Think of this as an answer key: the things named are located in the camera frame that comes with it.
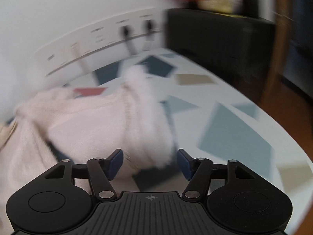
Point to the brown wooden post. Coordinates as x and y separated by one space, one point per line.
278 41

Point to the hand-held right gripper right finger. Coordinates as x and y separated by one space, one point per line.
185 164

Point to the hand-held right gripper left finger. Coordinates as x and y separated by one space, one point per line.
115 164

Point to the white wall socket panel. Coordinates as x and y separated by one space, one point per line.
61 57

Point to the cream fluffy garment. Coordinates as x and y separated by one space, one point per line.
85 127

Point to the black nightstand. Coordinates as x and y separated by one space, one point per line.
215 44

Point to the black plug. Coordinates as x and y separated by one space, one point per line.
148 25
125 31

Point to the beige cloth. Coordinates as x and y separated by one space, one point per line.
7 139

